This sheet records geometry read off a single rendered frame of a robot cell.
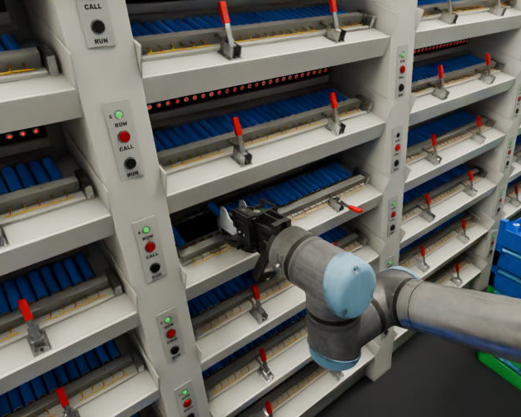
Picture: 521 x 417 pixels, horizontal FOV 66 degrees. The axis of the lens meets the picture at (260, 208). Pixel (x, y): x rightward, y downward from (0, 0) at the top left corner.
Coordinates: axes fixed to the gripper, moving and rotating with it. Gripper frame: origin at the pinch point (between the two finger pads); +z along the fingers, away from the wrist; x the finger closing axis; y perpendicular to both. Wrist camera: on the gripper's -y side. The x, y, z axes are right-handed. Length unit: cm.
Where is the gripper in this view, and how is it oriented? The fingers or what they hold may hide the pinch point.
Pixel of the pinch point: (226, 220)
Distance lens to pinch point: 88.3
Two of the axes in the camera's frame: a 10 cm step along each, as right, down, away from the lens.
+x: -7.9, 3.3, -5.2
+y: -0.7, -8.9, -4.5
